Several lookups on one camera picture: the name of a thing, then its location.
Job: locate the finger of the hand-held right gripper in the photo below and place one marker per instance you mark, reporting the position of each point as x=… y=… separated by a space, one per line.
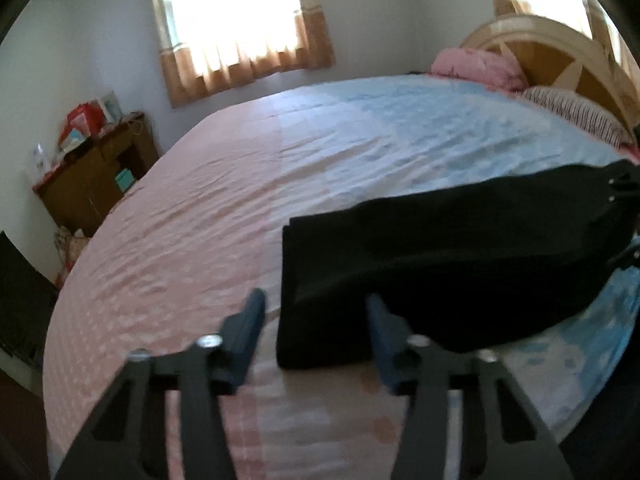
x=624 y=185
x=631 y=256

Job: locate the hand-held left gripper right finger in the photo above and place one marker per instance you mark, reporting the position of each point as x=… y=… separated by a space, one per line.
x=383 y=331

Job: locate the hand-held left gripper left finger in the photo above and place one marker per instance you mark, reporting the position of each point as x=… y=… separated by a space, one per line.
x=247 y=331

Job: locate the black pants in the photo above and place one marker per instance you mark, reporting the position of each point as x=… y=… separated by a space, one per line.
x=425 y=260

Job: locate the striped pillow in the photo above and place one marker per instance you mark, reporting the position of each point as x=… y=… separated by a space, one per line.
x=575 y=110

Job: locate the pink and blue bed sheet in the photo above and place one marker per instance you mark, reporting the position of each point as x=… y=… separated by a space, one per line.
x=250 y=185

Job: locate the wooden bed headboard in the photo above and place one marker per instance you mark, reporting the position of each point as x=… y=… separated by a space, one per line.
x=550 y=55

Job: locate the pink pillow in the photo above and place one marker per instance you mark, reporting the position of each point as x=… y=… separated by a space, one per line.
x=475 y=65

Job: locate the floral cloth bag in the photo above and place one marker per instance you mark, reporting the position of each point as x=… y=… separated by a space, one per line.
x=70 y=252

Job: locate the teal box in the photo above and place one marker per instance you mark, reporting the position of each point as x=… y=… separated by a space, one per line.
x=124 y=180

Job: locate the orange-trimmed window curtain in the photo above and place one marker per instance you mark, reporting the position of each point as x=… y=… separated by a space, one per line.
x=210 y=80
x=510 y=5

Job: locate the brown wooden cabinet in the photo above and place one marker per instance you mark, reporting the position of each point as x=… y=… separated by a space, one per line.
x=85 y=185

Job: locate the pale green box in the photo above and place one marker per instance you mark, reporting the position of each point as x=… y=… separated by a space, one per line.
x=110 y=107

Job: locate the clear plastic bottle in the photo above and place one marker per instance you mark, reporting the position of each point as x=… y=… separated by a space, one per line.
x=40 y=162

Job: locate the red plastic bag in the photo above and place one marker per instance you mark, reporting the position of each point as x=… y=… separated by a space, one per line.
x=82 y=120

